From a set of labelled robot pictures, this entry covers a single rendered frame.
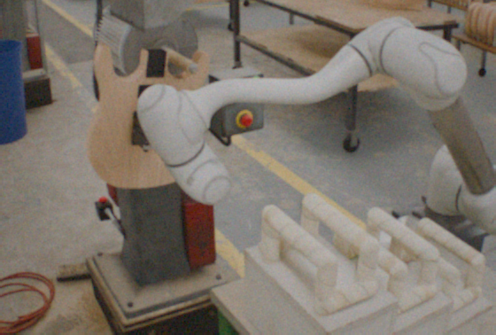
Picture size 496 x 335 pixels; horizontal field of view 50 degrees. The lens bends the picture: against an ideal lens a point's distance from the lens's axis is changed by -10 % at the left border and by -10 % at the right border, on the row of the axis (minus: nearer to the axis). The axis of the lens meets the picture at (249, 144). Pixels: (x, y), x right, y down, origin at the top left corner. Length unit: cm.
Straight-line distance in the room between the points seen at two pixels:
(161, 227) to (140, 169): 57
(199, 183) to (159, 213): 92
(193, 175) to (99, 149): 40
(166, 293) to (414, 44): 140
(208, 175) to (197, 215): 96
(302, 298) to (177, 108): 49
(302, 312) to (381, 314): 13
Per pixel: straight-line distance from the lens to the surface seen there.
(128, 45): 174
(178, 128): 122
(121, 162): 163
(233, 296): 123
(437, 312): 110
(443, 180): 184
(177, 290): 228
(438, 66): 127
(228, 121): 193
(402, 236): 109
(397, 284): 102
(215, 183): 126
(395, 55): 134
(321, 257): 87
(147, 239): 220
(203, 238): 228
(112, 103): 156
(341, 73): 139
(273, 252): 102
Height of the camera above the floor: 172
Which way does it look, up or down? 25 degrees down
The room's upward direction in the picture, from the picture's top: 1 degrees counter-clockwise
